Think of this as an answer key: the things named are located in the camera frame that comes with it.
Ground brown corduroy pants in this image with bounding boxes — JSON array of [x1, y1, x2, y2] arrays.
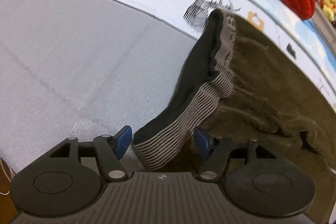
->
[[132, 9, 335, 223]]

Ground grey bed sheet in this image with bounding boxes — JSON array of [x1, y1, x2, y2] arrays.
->
[[1, 0, 196, 172]]

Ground light blue patterned blanket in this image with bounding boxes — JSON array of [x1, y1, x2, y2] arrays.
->
[[249, 0, 335, 85]]

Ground yellow plush toys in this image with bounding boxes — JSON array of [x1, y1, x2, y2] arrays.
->
[[319, 0, 336, 24]]

